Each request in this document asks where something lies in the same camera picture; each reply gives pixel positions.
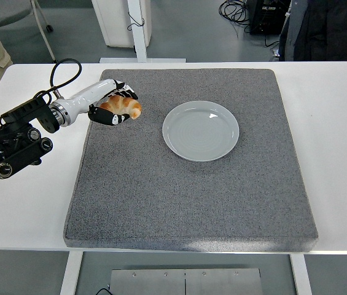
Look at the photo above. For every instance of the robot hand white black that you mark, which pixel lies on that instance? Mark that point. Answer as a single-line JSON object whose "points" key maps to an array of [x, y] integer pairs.
{"points": [[87, 95]]}

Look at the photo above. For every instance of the croissant bread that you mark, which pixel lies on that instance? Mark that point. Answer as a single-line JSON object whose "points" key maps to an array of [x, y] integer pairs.
{"points": [[122, 104]]}

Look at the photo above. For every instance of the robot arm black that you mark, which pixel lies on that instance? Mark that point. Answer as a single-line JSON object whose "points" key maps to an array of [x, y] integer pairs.
{"points": [[13, 147]]}

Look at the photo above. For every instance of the grey round plate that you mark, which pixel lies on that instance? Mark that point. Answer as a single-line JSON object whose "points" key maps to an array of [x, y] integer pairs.
{"points": [[201, 132]]}

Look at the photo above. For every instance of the grey metal plate with screws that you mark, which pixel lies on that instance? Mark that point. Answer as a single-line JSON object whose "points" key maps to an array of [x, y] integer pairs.
{"points": [[185, 282]]}

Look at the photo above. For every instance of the white cabinet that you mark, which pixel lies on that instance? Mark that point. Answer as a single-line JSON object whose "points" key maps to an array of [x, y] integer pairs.
{"points": [[115, 18]]}

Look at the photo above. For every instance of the grey chair with castor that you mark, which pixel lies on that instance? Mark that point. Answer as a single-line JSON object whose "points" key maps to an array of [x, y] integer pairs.
{"points": [[10, 9]]}

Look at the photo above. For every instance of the grey speckled mat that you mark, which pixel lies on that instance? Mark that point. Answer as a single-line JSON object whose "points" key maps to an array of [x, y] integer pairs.
{"points": [[176, 199]]}

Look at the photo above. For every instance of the white table leg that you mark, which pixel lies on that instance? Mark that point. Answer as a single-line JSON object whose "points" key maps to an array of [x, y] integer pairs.
{"points": [[302, 276], [70, 273]]}

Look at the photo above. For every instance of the black equipment box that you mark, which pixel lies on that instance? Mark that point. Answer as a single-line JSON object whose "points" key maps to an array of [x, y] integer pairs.
{"points": [[268, 15]]}

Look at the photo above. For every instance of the person in dark clothing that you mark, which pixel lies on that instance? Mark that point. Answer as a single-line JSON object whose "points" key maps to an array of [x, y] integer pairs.
{"points": [[329, 30]]}

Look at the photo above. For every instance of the white stand post with base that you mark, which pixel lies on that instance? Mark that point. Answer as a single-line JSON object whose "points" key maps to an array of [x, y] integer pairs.
{"points": [[139, 37]]}

